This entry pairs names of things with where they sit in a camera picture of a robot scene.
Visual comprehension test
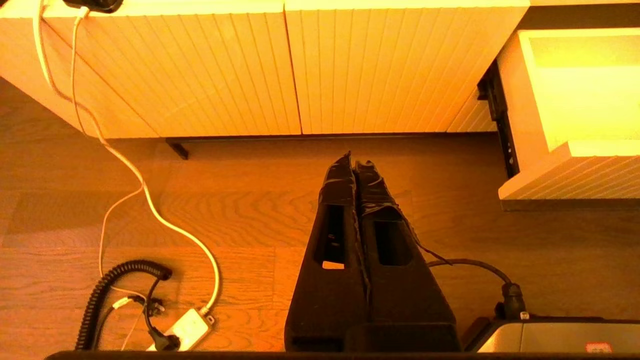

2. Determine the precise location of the black smartphone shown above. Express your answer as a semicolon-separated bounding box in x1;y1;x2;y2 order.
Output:
62;0;123;13

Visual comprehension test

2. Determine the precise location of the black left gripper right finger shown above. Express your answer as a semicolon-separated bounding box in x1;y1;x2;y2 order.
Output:
354;160;458;326

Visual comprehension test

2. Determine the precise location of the black coiled cable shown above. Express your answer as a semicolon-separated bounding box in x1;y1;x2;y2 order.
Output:
74;259;173;351

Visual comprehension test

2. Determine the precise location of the black cable with connector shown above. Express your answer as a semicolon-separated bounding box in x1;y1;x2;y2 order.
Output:
427;258;527;321

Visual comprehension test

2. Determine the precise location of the black plug with cable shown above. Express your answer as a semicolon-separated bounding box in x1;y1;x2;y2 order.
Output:
142;277;181;352

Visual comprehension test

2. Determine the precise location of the thin white cable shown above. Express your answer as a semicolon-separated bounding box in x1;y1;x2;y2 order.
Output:
69;6;147;351

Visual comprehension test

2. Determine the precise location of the white power strip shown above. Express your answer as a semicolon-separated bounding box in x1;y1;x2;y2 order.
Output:
146;307;215;352

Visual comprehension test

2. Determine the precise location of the white low cabinet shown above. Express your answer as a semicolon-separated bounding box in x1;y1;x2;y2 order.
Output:
0;0;640;138

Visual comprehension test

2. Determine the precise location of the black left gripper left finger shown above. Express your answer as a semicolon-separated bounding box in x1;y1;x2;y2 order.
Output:
284;151;371;352

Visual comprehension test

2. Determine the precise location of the thick white cable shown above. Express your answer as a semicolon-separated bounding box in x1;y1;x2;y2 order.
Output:
31;0;222;316

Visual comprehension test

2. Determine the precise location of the white ribbed cabinet front panel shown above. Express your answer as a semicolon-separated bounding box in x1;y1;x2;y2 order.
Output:
0;15;161;138
40;11;302;138

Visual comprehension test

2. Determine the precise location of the black metal bracket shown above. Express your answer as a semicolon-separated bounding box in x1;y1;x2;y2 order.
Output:
476;59;521;180

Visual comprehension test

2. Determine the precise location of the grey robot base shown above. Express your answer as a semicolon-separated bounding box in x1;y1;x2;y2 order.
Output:
462;314;640;353

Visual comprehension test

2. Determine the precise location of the white cabinet drawer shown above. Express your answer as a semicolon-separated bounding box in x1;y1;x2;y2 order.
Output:
477;27;640;211

